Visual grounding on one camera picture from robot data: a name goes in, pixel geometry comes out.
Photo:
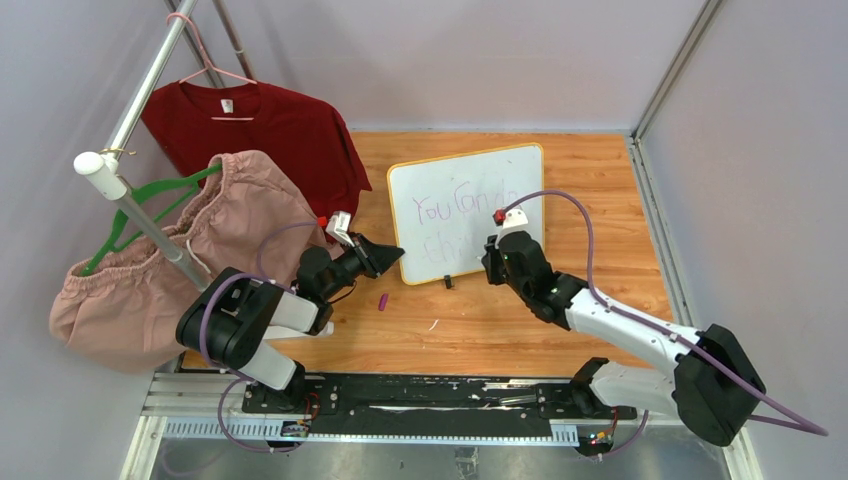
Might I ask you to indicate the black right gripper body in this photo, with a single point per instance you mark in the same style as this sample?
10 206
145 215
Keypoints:
498 273

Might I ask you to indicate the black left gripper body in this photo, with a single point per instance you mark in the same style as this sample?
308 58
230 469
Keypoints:
347 267

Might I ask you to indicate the yellow-framed whiteboard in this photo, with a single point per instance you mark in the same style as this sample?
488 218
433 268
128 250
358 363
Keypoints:
443 208

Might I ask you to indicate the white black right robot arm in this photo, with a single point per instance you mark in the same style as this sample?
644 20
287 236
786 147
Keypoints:
695 375

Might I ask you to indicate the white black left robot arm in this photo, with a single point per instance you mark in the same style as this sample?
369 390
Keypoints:
228 321

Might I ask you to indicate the red t-shirt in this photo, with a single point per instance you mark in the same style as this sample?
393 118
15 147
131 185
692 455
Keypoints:
307 138

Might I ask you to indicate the green clothes hanger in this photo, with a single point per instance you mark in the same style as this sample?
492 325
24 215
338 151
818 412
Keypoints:
99 173

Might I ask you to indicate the pink clothes hanger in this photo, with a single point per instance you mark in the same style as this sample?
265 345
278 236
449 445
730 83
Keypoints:
208 66

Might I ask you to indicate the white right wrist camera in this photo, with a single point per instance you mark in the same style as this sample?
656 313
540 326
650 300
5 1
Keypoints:
509 221

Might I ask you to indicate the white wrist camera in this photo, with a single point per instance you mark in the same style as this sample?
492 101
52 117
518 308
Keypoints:
338 228
509 221

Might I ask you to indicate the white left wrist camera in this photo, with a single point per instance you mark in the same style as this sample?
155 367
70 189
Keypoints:
338 228

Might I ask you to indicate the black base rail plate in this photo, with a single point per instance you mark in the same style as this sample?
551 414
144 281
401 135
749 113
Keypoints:
426 406

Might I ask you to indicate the grey aluminium frame post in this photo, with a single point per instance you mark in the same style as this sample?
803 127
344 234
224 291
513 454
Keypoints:
682 57

